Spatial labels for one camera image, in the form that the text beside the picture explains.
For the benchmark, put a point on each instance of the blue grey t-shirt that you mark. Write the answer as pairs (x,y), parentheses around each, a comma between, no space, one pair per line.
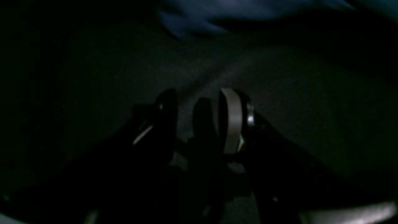
(186,19)

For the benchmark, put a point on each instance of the black table cloth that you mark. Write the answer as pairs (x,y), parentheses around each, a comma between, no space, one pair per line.
(71,71)

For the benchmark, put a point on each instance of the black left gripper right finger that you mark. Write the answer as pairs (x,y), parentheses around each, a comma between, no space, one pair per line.
(290,185)

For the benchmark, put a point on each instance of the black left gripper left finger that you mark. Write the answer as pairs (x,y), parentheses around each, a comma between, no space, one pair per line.
(105,184)

